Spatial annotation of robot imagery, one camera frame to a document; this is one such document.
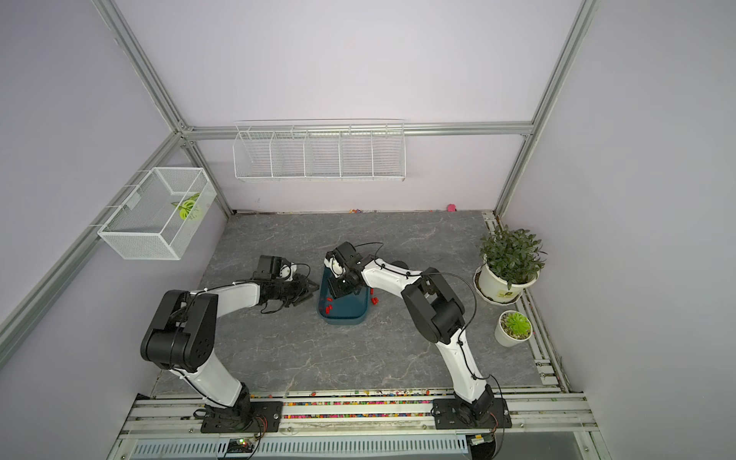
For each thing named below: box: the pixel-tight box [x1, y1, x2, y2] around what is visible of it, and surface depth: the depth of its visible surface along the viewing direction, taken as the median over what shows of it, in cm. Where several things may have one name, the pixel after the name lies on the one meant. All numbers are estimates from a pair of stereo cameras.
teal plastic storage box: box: [317, 265, 371, 325], surface depth 93 cm
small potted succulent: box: [494, 310, 533, 348], surface depth 82 cm
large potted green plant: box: [473, 214, 549, 306], surface depth 86 cm
